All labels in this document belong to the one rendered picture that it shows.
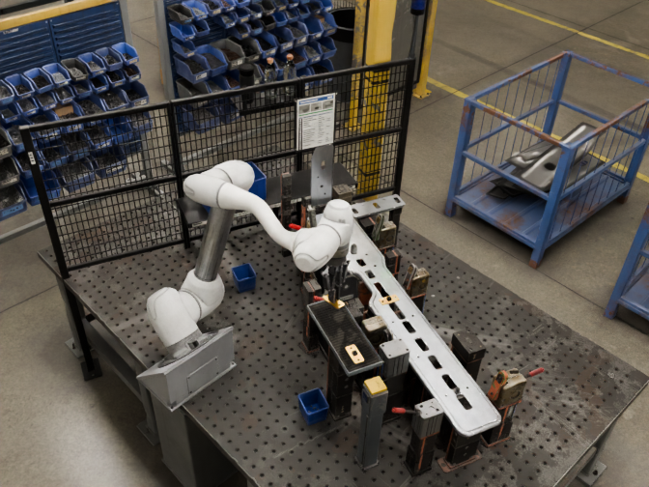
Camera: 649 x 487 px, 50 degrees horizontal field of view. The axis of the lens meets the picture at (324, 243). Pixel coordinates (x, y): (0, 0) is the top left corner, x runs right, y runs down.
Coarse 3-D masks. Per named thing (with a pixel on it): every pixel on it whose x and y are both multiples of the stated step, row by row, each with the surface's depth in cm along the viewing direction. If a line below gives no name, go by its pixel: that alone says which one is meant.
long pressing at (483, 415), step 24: (360, 240) 327; (384, 264) 315; (384, 288) 302; (384, 312) 290; (408, 312) 291; (408, 336) 280; (432, 336) 281; (456, 360) 272; (432, 384) 262; (456, 384) 262; (456, 408) 254; (480, 408) 254; (480, 432) 247
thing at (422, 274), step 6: (420, 270) 305; (420, 276) 302; (426, 276) 303; (414, 282) 302; (420, 282) 304; (426, 282) 306; (414, 288) 305; (420, 288) 307; (426, 288) 308; (408, 294) 308; (414, 294) 307; (420, 294) 310; (426, 294) 311; (414, 300) 310; (420, 300) 312; (420, 306) 315
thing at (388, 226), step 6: (384, 222) 330; (390, 222) 330; (384, 228) 329; (390, 228) 328; (384, 234) 328; (390, 234) 330; (378, 240) 331; (384, 240) 331; (390, 240) 333; (378, 246) 333; (384, 246) 334; (390, 246) 335; (384, 252) 337
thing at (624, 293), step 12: (648, 204) 380; (648, 216) 383; (648, 228) 386; (636, 240) 394; (648, 240) 416; (636, 252) 398; (648, 252) 395; (624, 264) 407; (648, 264) 444; (624, 276) 411; (636, 276) 436; (648, 276) 440; (624, 288) 415; (636, 288) 431; (648, 288) 431; (612, 300) 424; (624, 300) 419; (636, 300) 423; (648, 300) 422; (612, 312) 428; (636, 312) 415; (648, 312) 410
